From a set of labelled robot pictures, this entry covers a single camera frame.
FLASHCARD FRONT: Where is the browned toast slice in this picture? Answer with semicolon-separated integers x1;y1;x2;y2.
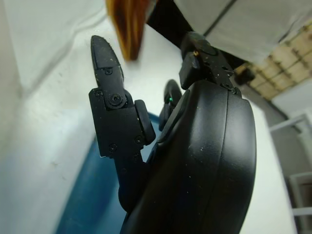
106;0;157;62

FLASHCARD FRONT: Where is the wooden crate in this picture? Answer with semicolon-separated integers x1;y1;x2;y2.
234;24;312;101

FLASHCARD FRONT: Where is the blue plastic tray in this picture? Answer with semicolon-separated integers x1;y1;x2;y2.
55;111;169;234

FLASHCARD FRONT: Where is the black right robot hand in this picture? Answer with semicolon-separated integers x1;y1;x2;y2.
89;31;258;234

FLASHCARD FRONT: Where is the white metal frame furniture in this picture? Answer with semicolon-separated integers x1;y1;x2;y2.
268;112;312;234

